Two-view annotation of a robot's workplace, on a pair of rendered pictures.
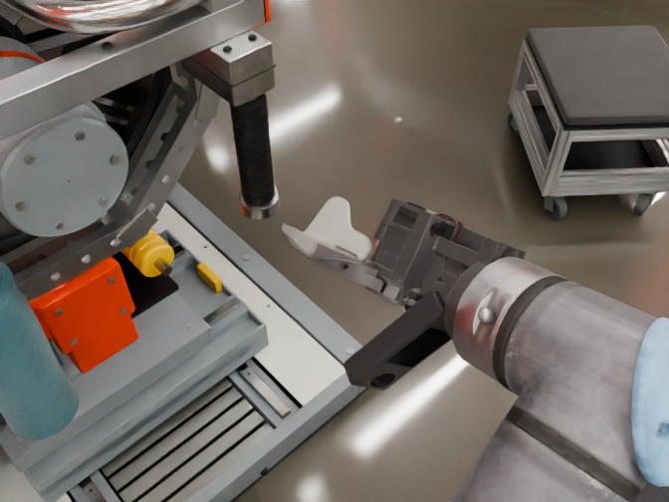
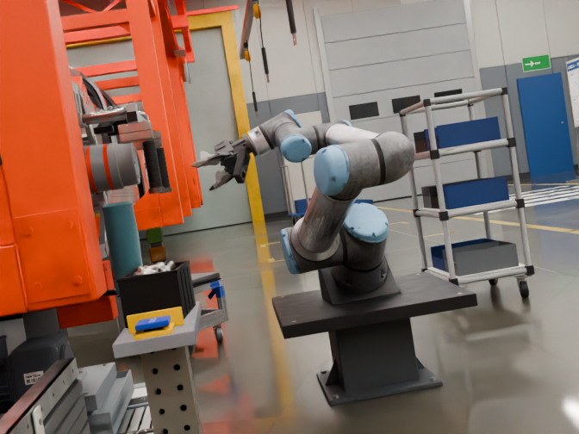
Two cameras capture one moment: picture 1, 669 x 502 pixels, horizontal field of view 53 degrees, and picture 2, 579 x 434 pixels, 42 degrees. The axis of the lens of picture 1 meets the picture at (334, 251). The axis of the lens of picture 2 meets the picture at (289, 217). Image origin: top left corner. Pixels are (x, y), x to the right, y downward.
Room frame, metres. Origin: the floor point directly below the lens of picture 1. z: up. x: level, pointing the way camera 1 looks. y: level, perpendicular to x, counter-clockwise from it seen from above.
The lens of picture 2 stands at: (-1.24, 1.78, 0.73)
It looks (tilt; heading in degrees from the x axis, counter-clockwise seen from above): 3 degrees down; 307
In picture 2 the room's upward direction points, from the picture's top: 9 degrees counter-clockwise
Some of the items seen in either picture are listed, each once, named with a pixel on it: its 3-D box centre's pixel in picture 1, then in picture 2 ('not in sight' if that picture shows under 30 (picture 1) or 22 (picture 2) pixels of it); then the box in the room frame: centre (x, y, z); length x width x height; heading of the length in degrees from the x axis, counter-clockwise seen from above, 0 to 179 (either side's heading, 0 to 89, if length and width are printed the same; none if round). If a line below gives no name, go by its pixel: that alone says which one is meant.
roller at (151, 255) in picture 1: (116, 219); not in sight; (0.76, 0.35, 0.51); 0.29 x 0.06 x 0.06; 43
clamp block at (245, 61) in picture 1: (224, 54); (147, 139); (0.57, 0.10, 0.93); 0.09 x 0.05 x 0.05; 43
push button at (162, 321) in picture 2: not in sight; (153, 325); (-0.03, 0.73, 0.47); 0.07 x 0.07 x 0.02; 43
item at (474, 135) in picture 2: not in sight; (462, 198); (0.34, -1.71, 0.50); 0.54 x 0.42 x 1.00; 133
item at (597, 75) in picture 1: (596, 122); (173, 314); (1.45, -0.70, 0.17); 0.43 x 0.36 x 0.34; 3
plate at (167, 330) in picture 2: not in sight; (154, 331); (-0.03, 0.73, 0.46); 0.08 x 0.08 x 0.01; 43
